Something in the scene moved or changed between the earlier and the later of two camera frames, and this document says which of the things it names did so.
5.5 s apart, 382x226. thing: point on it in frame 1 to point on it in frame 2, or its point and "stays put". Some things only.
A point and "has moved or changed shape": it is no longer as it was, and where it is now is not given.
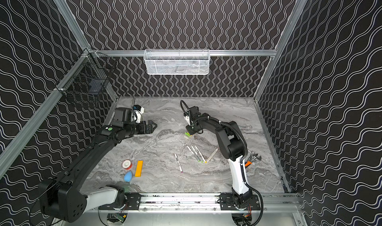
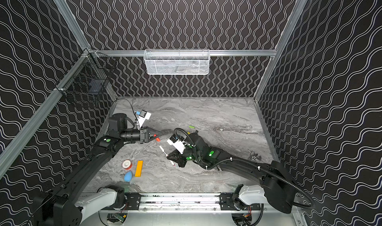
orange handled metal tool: [253, 158] stays put
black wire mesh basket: [89, 74] stays put
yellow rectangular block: [139, 168] stays put
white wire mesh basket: [176, 61] stays put
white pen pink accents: [181, 171] has moved or changed shape
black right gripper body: [191, 128] to [182, 157]
